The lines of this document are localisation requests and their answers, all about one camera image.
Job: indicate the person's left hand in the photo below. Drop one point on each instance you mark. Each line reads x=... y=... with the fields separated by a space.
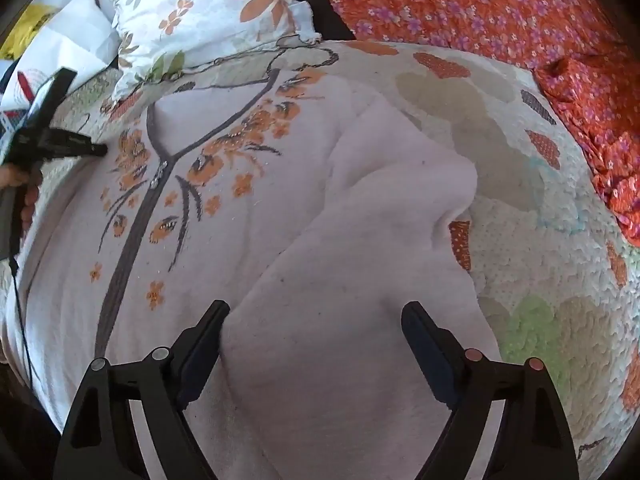
x=31 y=200

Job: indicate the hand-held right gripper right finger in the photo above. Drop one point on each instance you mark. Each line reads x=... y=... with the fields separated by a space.
x=430 y=355

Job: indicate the quilted heart bedspread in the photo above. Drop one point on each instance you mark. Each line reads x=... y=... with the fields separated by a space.
x=525 y=270

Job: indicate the white floral pillow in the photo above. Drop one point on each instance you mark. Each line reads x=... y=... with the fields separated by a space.
x=210 y=0

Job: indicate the yellow cloth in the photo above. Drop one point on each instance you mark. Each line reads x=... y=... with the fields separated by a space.
x=25 y=30

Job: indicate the white paper sheet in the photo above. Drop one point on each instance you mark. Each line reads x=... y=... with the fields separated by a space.
x=75 y=35

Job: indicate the pale pink flowered sweater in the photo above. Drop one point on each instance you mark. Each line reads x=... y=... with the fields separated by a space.
x=325 y=210

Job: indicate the red and blue patterned cloth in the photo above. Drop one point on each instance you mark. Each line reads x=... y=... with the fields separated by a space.
x=20 y=92

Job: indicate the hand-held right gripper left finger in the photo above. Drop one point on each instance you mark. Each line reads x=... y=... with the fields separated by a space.
x=200 y=360

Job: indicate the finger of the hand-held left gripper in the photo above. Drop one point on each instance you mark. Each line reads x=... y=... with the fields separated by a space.
x=75 y=144
x=50 y=100

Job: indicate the orange floral blanket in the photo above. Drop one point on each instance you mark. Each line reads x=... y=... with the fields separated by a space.
x=475 y=5

